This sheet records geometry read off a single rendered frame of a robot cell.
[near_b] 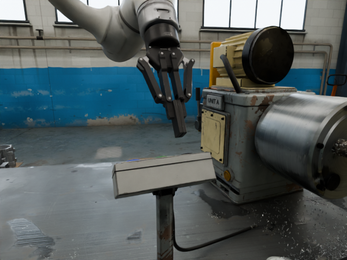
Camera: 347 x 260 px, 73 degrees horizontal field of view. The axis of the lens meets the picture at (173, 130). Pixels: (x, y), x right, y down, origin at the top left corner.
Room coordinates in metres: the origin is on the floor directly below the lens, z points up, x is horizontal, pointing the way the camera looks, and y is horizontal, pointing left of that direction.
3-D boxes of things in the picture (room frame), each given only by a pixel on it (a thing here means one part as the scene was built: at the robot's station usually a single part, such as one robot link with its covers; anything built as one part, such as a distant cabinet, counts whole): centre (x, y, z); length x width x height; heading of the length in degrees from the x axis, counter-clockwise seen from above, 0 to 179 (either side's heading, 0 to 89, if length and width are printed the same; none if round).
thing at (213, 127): (0.88, -0.28, 0.99); 0.35 x 0.31 x 0.37; 20
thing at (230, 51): (0.91, -0.24, 1.16); 0.33 x 0.26 x 0.42; 20
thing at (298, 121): (0.65, -0.36, 1.04); 0.37 x 0.25 x 0.25; 20
